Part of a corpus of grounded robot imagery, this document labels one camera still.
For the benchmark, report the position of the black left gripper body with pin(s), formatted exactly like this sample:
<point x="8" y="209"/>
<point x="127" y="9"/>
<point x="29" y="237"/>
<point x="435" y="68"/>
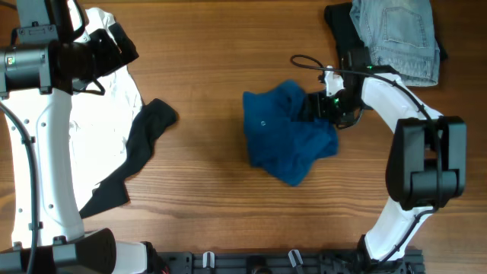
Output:
<point x="102" y="58"/>

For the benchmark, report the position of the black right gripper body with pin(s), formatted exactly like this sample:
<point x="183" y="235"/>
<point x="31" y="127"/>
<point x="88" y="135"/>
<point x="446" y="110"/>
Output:
<point x="338" y="106"/>

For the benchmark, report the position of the blue t-shirt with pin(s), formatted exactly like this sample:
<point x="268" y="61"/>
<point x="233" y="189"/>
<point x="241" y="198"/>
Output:
<point x="281" y="138"/>

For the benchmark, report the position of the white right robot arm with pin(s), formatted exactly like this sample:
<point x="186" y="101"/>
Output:
<point x="426" y="167"/>

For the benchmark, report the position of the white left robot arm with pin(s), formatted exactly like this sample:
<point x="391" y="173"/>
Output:
<point x="52" y="61"/>

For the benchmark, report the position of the folded black garment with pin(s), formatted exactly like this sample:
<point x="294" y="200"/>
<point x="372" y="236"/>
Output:
<point x="346" y="37"/>

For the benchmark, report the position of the black garment under white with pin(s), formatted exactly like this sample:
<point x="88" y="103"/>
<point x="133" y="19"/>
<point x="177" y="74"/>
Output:
<point x="147" y="127"/>

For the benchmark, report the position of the light blue denim jeans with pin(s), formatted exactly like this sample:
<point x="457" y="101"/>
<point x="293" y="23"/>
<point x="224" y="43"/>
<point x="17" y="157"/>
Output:
<point x="400" y="33"/>

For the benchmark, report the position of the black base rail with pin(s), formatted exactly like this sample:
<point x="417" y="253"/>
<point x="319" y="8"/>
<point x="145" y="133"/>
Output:
<point x="291" y="262"/>

